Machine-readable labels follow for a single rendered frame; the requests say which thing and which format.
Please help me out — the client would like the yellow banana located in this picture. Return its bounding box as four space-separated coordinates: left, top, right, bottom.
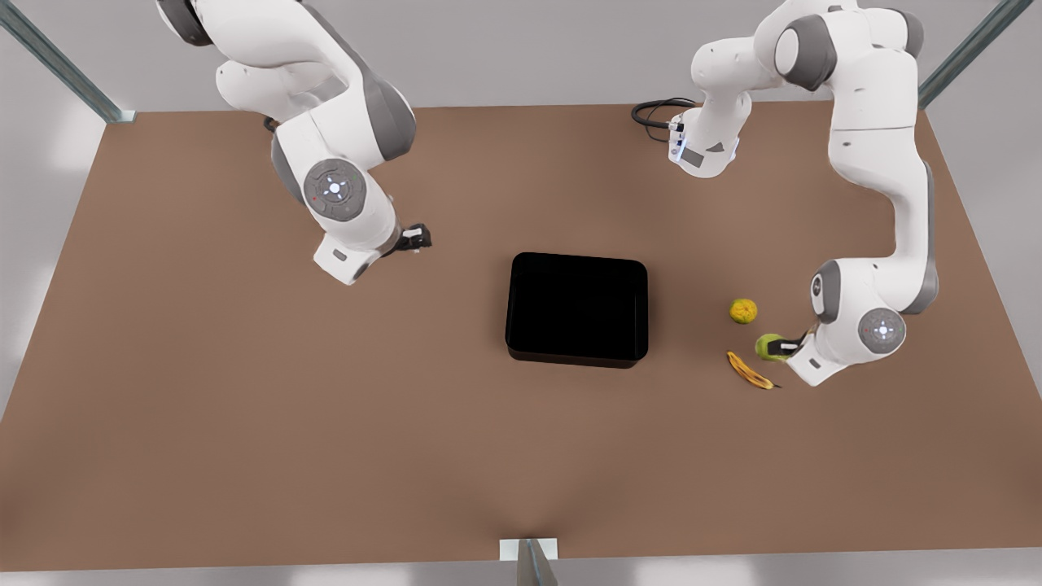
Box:
726 351 782 391

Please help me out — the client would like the black rectangular tray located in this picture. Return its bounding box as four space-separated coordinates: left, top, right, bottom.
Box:
505 251 650 370

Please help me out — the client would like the silver frame post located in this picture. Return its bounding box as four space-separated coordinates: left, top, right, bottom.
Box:
0 0 137 125
499 537 560 586
918 0 1035 110

